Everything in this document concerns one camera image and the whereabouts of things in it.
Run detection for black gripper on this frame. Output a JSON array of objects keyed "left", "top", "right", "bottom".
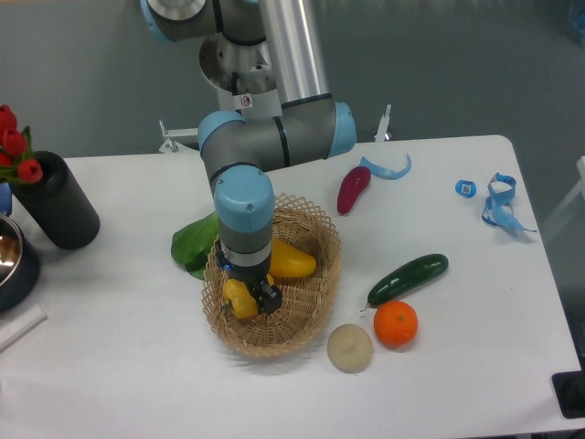
[{"left": 214, "top": 239, "right": 282, "bottom": 316}]

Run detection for yellow bell pepper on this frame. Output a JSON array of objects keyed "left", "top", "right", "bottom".
[{"left": 222, "top": 279, "right": 265, "bottom": 319}]

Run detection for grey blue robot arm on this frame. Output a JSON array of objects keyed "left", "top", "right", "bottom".
[{"left": 141, "top": 1, "right": 356, "bottom": 315}]

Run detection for woven wicker basket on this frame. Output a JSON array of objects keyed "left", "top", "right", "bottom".
[{"left": 202, "top": 194, "right": 342, "bottom": 358}]

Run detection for yellow mango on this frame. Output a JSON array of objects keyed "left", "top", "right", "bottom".
[{"left": 269, "top": 238, "right": 316, "bottom": 278}]

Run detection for green bok choy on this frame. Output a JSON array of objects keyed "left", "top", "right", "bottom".
[{"left": 171, "top": 212, "right": 218, "bottom": 280}]

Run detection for beige steamed bun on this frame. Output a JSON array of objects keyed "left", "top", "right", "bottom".
[{"left": 327, "top": 324, "right": 373, "bottom": 374}]

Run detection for purple eggplant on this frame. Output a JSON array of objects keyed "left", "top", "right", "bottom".
[{"left": 336, "top": 166, "right": 371, "bottom": 215}]

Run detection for orange tangerine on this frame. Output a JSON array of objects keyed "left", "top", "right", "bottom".
[{"left": 373, "top": 301, "right": 419, "bottom": 348}]

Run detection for blue ribbon strip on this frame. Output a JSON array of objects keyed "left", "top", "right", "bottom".
[{"left": 359, "top": 154, "right": 412, "bottom": 180}]

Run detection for green cucumber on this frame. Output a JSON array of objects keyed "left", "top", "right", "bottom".
[{"left": 361, "top": 253, "right": 450, "bottom": 312}]

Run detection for black cylindrical vase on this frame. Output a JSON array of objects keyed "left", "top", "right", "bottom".
[{"left": 9, "top": 151, "right": 101, "bottom": 250}]

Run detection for dark metal bowl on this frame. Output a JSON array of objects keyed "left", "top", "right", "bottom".
[{"left": 0, "top": 215, "right": 40, "bottom": 313}]

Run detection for small blue tape roll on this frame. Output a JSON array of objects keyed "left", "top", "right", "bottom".
[{"left": 454, "top": 179, "right": 477, "bottom": 198}]

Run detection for red tulip flowers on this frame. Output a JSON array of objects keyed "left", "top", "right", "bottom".
[{"left": 1, "top": 104, "right": 43, "bottom": 185}]

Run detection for blue tangled ribbon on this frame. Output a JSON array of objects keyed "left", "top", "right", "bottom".
[{"left": 481, "top": 173, "right": 537, "bottom": 232}]

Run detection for black device at edge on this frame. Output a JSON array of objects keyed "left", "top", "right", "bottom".
[{"left": 552, "top": 370, "right": 584, "bottom": 419}]

